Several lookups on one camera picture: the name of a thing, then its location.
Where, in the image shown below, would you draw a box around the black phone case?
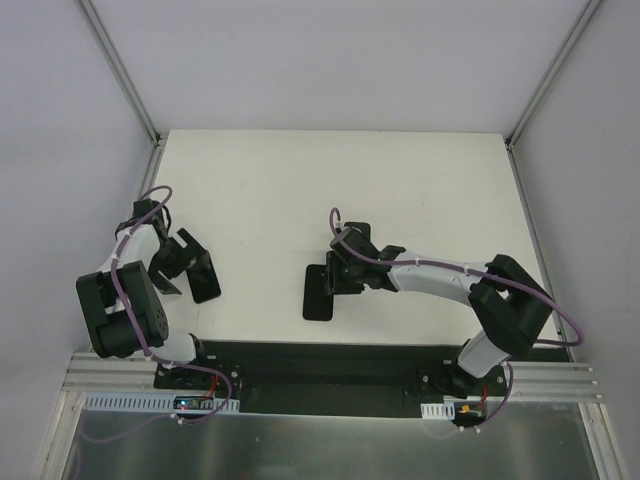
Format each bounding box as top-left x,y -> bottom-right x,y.
302,264 -> 334,322
186,250 -> 222,304

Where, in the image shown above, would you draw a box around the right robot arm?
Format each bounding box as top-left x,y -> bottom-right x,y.
325,222 -> 552,399

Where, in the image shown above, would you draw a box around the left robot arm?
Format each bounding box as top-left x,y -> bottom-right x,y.
76,198 -> 221,389

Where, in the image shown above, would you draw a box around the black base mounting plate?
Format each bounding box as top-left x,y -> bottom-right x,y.
152,339 -> 519,416

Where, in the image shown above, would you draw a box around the left aluminium table rail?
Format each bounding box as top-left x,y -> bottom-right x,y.
89,142 -> 166,351

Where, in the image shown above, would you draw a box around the aluminium table rail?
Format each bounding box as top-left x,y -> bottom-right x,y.
89,142 -> 166,351
505,144 -> 569,351

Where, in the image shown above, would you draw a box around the front aluminium rail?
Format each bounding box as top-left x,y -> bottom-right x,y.
62,349 -> 166,392

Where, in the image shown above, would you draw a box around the left white cable duct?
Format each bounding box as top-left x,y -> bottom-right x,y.
84,393 -> 240,415

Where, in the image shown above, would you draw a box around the white cable duct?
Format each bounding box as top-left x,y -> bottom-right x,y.
420,399 -> 487,421
84,393 -> 240,415

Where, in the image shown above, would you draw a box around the right white cable duct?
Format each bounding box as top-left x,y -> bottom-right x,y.
420,399 -> 487,421

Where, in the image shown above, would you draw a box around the right aluminium table rail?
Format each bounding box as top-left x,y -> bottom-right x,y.
505,144 -> 569,351

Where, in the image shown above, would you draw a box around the left aluminium frame post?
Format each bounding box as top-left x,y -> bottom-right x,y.
75,0 -> 163,147

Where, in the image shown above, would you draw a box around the aluminium frame post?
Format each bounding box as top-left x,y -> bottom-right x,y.
505,0 -> 605,152
75,0 -> 163,147

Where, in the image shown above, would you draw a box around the right aluminium frame post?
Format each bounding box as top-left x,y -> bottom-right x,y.
505,0 -> 605,152

